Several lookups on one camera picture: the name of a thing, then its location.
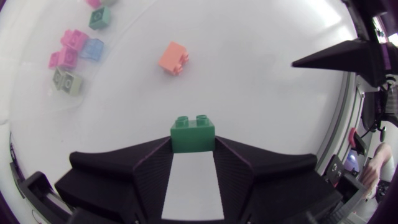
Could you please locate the person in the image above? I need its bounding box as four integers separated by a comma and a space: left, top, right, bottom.
359, 142, 396, 202

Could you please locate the pale green toy brick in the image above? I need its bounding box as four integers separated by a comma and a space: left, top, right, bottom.
61, 71, 83, 96

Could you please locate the orange toy brick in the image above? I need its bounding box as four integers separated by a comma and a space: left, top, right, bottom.
157, 41, 190, 77

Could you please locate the grey-green toy brick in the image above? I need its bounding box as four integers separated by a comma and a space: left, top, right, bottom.
52, 67, 66, 91

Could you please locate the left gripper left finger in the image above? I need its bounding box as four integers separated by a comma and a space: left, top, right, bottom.
55, 136, 174, 224

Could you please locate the clear plastic container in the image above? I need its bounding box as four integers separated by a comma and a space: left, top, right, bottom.
0, 0, 156, 113

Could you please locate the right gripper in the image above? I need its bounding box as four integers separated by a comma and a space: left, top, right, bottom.
291, 0, 398, 88

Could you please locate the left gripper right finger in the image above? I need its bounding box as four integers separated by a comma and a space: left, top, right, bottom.
212, 135, 343, 224

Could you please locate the blue toy brick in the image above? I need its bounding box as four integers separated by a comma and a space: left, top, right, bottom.
79, 37, 105, 62

